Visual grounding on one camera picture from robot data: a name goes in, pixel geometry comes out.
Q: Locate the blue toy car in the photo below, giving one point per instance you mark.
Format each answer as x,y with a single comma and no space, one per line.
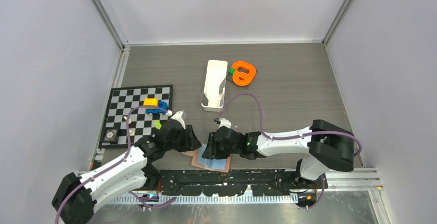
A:
161,109

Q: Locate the brown leather card holder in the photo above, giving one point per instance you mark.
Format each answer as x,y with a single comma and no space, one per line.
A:
220,165

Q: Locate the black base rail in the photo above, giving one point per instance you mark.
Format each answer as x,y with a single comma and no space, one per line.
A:
261,182

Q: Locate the cream chess pawn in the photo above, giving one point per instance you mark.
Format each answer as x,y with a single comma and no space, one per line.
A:
128,120

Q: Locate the yellow toy brick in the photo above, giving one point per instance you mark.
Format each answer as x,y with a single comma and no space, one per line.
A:
150,103

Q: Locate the poker chip in case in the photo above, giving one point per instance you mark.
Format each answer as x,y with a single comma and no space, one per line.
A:
111,136

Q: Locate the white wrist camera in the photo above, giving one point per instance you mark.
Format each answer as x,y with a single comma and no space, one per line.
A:
180,117
222,122

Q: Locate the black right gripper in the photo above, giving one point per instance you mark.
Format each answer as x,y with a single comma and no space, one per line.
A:
212,151

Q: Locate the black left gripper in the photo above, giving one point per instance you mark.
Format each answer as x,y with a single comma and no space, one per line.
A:
190,141

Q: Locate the white plastic tray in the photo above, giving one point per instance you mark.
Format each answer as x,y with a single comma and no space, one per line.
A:
213,94

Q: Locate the green small cube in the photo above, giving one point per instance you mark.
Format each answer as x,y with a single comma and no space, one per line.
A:
231,71

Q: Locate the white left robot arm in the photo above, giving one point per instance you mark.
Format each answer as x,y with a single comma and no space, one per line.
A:
78,198

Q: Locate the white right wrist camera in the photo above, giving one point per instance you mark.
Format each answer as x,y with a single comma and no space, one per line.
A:
222,122

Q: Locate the orange plastic ring toy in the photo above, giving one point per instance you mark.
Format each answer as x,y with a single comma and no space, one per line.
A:
244,74

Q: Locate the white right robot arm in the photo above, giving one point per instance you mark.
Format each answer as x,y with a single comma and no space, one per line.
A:
325,146

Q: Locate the green rectangular block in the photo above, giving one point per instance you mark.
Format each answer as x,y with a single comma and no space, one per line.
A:
157,124

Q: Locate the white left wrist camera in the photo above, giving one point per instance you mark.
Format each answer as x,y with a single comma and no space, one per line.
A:
180,117

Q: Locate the black white chessboard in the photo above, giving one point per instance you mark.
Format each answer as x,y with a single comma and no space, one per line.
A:
120,103

